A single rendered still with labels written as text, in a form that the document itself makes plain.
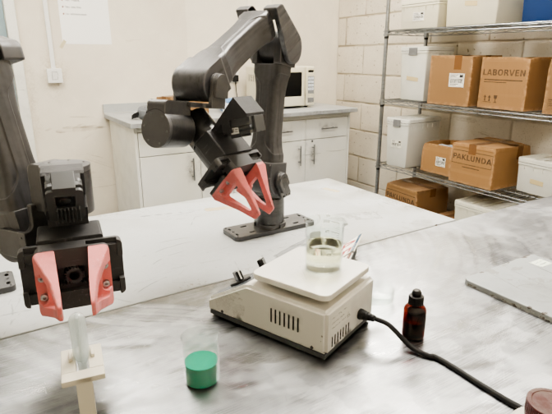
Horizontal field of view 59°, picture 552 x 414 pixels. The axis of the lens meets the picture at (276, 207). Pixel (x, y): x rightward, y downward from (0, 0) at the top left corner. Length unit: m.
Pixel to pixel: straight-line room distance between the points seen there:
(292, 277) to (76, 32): 2.98
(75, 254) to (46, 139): 2.94
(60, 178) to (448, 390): 0.48
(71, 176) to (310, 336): 0.33
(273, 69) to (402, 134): 2.32
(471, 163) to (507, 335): 2.25
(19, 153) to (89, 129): 2.83
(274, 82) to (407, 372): 0.60
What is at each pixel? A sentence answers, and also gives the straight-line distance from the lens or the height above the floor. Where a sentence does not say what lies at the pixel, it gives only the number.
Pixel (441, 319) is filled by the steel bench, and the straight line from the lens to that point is 0.75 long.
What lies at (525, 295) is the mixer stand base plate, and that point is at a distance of 0.85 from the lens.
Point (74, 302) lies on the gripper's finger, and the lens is 0.56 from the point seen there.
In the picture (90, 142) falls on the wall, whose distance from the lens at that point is 3.51.
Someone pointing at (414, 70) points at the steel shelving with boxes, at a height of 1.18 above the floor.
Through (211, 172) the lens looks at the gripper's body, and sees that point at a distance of 0.75.
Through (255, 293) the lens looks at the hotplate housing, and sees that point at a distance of 0.65.
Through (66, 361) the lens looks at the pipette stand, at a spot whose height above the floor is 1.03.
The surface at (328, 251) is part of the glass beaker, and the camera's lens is 0.62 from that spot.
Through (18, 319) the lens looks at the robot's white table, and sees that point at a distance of 0.81.
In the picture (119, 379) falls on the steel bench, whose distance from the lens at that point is 0.63.
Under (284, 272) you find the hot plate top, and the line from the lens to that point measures 0.65.
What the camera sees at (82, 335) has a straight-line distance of 0.43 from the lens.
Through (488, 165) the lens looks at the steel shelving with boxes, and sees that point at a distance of 2.88.
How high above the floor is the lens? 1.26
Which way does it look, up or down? 17 degrees down
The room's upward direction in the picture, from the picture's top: straight up
